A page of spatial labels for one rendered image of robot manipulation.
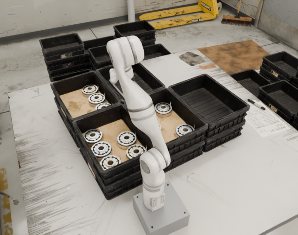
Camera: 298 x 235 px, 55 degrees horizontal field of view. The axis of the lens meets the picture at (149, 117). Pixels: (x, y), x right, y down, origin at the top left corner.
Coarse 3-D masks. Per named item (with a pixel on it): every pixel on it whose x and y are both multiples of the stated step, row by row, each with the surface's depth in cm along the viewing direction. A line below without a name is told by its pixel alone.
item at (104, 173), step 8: (120, 104) 158; (96, 112) 153; (128, 112) 153; (80, 136) 140; (88, 152) 135; (96, 160) 130; (128, 160) 128; (136, 160) 130; (112, 168) 125; (120, 168) 127
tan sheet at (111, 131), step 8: (120, 120) 163; (96, 128) 158; (104, 128) 158; (112, 128) 158; (120, 128) 158; (128, 128) 158; (104, 136) 154; (112, 136) 154; (112, 144) 149; (136, 144) 149; (112, 152) 145; (120, 152) 145
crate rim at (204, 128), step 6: (156, 90) 168; (162, 90) 169; (168, 90) 168; (174, 96) 164; (180, 102) 161; (204, 126) 145; (192, 132) 142; (198, 132) 144; (180, 138) 139; (186, 138) 141; (168, 144) 136; (174, 144) 138
